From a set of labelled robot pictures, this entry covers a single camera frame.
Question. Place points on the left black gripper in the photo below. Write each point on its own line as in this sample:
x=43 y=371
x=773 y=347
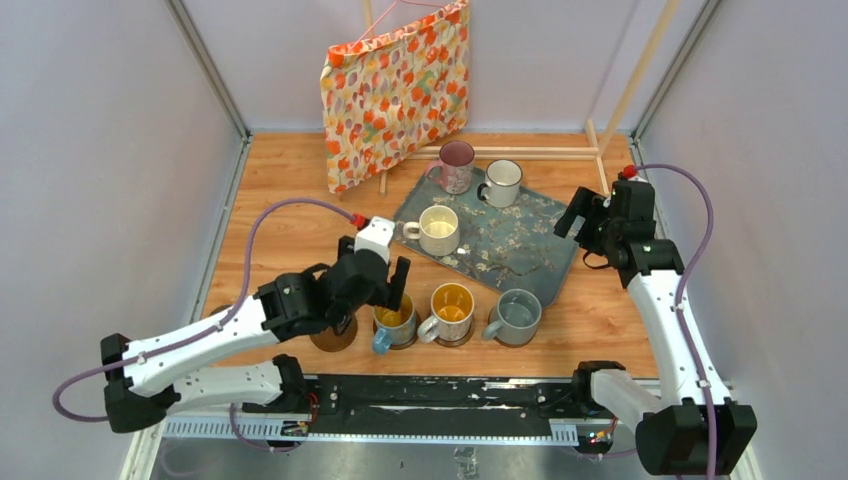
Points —
x=389 y=293

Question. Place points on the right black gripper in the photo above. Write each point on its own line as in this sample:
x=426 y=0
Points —
x=590 y=205

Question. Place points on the blue butterfly mug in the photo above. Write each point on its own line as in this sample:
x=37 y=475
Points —
x=396 y=318

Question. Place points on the white floral mug yellow inside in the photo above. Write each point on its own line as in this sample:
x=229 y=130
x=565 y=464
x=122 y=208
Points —
x=452 y=308

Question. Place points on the cream ribbed mug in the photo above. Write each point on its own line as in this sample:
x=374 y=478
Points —
x=436 y=231

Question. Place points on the grey ceramic mug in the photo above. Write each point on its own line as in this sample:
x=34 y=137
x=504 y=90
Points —
x=514 y=319

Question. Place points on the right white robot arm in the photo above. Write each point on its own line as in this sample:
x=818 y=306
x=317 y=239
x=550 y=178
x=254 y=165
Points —
x=693 y=426

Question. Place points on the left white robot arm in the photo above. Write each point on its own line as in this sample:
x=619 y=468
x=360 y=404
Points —
x=173 y=372

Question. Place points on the dark brown round coaster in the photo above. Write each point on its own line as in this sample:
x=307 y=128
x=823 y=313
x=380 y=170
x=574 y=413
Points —
x=221 y=308

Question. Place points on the blue floral serving tray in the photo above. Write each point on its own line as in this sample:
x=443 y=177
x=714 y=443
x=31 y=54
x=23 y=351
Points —
x=504 y=249

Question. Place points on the pink mug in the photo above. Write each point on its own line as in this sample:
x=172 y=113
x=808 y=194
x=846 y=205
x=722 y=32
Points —
x=453 y=168

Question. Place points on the floral fabric bag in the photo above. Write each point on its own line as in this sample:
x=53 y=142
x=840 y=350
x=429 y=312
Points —
x=385 y=97

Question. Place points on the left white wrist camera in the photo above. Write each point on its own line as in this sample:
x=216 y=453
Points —
x=376 y=236

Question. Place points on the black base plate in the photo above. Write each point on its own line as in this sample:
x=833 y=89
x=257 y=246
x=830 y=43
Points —
x=443 y=406

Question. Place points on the white mug black handle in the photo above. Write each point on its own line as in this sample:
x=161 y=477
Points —
x=501 y=183

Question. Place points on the aluminium rail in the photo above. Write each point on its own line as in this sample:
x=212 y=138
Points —
x=223 y=422

